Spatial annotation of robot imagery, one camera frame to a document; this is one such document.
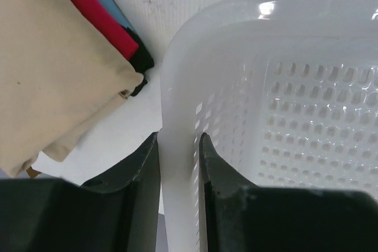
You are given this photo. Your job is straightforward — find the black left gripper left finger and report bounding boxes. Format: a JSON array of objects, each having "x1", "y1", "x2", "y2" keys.
[{"x1": 1, "y1": 133, "x2": 159, "y2": 251}]

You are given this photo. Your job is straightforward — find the red folded t shirt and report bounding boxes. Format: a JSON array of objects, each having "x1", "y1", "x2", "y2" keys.
[{"x1": 71, "y1": 0, "x2": 139, "y2": 60}]

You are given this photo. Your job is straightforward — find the beige folded t shirt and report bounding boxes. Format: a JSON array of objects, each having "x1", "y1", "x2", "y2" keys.
[{"x1": 1, "y1": 0, "x2": 143, "y2": 177}]

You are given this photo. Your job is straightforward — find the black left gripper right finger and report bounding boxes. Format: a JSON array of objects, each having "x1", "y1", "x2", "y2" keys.
[{"x1": 199, "y1": 134, "x2": 377, "y2": 251}]

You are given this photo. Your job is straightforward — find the black folded t shirt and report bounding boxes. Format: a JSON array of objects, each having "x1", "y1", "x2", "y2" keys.
[{"x1": 123, "y1": 28, "x2": 154, "y2": 97}]

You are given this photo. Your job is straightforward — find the white perforated plastic basket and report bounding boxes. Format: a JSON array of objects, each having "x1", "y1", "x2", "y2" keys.
[{"x1": 158, "y1": 0, "x2": 377, "y2": 251}]

